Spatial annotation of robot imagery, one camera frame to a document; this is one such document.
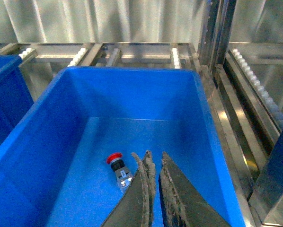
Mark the red mushroom button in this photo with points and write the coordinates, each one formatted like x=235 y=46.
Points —
x=122 y=172

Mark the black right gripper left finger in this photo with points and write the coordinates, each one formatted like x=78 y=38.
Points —
x=135 y=209

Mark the blue middle bin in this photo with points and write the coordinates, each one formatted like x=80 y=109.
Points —
x=15 y=98

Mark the metal roller rack frame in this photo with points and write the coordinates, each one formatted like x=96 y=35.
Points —
x=235 y=46

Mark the blue right target bin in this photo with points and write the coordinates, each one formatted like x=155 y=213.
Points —
x=53 y=170

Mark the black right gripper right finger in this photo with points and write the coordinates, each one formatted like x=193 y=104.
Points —
x=182 y=204

